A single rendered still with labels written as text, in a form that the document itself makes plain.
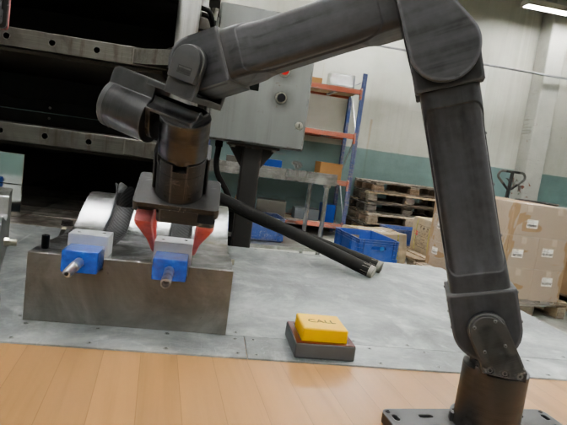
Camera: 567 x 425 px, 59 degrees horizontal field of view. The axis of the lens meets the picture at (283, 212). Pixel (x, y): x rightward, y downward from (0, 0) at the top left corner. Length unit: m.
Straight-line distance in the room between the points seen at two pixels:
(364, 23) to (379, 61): 7.38
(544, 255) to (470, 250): 4.11
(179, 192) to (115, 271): 0.15
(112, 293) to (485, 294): 0.45
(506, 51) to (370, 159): 2.70
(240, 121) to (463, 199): 1.10
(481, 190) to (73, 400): 0.43
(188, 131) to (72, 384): 0.28
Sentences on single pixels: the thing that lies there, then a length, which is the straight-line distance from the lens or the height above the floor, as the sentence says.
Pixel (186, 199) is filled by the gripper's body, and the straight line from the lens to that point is 0.61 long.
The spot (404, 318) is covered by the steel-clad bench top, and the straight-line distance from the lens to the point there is 0.91.
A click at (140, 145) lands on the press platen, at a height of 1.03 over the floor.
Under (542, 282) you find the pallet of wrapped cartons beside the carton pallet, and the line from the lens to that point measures 4.67.
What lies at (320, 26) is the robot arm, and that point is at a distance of 0.53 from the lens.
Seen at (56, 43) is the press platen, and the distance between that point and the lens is 1.54.
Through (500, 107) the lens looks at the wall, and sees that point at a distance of 8.68.
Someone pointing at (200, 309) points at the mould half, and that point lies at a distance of 0.69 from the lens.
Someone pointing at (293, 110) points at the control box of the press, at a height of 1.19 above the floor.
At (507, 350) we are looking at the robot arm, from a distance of 0.51.
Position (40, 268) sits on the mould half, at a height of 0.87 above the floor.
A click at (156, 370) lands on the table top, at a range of 0.60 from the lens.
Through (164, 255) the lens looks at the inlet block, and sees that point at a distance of 0.66.
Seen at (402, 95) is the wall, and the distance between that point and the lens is 7.97.
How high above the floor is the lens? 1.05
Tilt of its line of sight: 7 degrees down
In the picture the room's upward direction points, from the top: 8 degrees clockwise
